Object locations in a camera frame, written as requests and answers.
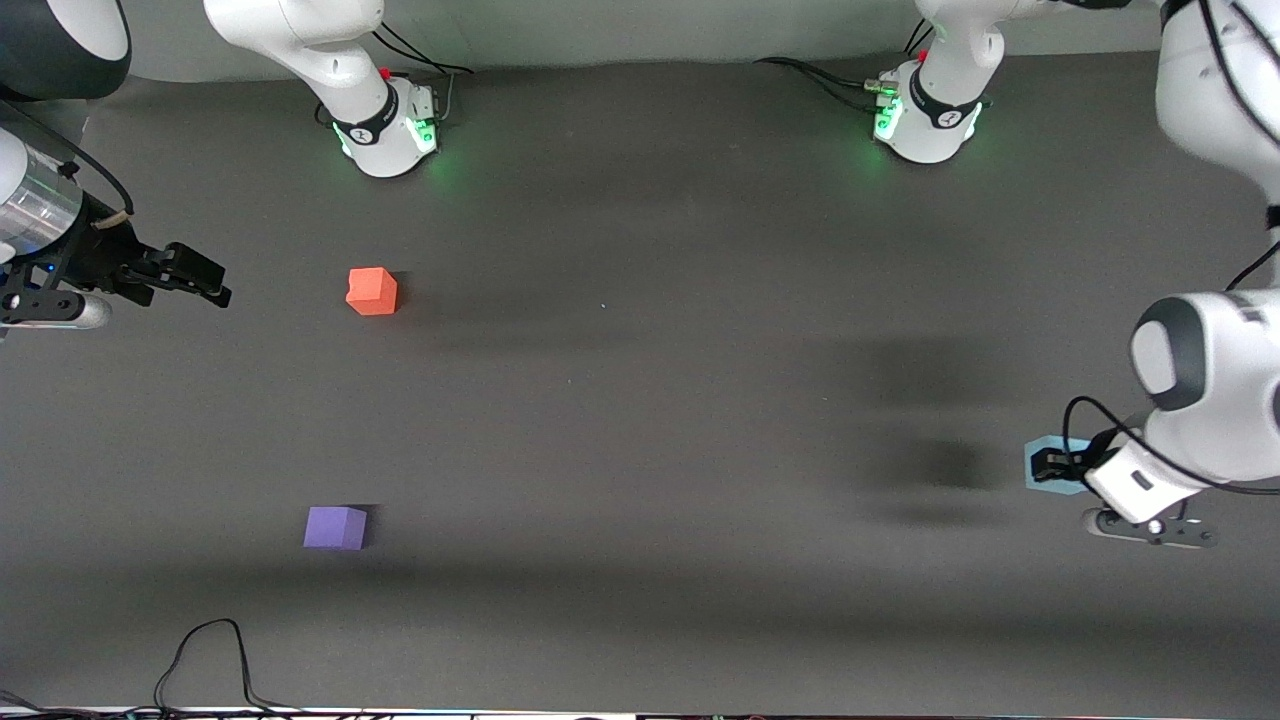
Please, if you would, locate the light blue block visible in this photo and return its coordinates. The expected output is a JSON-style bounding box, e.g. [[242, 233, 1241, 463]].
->
[[1025, 437, 1093, 495]]

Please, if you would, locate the orange cube block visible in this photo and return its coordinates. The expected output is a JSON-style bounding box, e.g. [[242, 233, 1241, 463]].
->
[[345, 267, 399, 317]]

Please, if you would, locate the purple cube block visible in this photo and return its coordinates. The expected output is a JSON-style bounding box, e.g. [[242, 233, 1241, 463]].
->
[[303, 505, 369, 552]]

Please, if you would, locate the dark grey table mat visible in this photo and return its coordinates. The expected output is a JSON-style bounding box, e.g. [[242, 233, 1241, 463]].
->
[[0, 45, 1280, 713]]

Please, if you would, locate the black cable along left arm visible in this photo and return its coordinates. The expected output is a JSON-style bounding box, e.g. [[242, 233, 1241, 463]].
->
[[1062, 0, 1280, 497]]

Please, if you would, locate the black right arm base cable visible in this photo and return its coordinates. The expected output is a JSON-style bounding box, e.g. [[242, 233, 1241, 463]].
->
[[372, 22, 473, 77]]

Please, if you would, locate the black arm base cable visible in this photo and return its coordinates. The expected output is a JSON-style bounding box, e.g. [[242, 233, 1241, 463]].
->
[[755, 56, 891, 111], [372, 22, 473, 77]]

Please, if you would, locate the looped black table cable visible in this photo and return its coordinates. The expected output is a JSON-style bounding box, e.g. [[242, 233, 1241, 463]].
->
[[155, 618, 301, 716]]

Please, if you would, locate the black cable at table edge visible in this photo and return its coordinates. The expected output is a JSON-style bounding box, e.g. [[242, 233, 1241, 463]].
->
[[0, 690, 156, 720]]

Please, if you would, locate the black left arm base cable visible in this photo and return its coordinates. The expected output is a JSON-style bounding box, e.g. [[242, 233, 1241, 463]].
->
[[755, 56, 891, 111]]

